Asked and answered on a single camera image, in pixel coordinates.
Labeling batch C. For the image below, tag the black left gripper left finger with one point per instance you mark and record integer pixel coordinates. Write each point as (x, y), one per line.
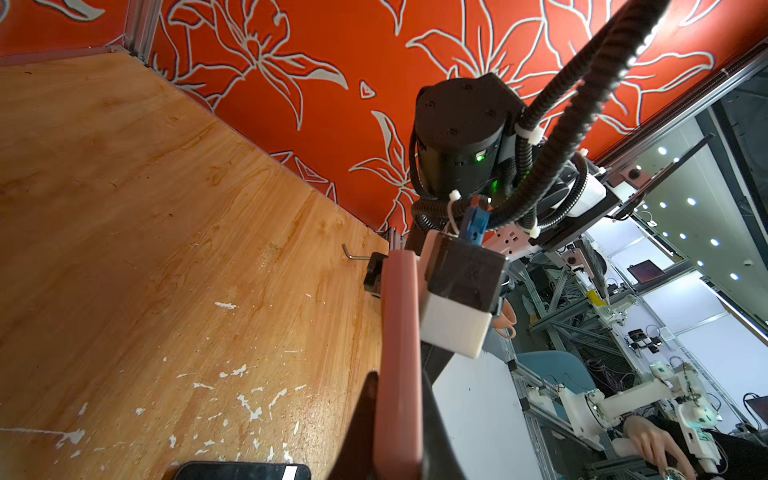
(355, 458)

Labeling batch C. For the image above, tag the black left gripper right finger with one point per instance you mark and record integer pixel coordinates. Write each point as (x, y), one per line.
(439, 460)

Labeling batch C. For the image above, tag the pink phone case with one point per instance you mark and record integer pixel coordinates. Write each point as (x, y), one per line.
(398, 429)

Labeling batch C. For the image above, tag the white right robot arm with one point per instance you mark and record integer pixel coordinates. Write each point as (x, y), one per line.
(477, 154)

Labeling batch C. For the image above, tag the black phone left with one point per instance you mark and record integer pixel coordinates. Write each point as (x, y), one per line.
(203, 470)

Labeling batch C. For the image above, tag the person hand outside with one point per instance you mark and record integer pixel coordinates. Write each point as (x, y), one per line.
(655, 445)

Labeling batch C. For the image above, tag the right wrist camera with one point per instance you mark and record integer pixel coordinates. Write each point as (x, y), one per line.
(460, 283)

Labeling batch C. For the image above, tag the aluminium frame post right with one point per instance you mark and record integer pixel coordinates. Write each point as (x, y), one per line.
(141, 23)

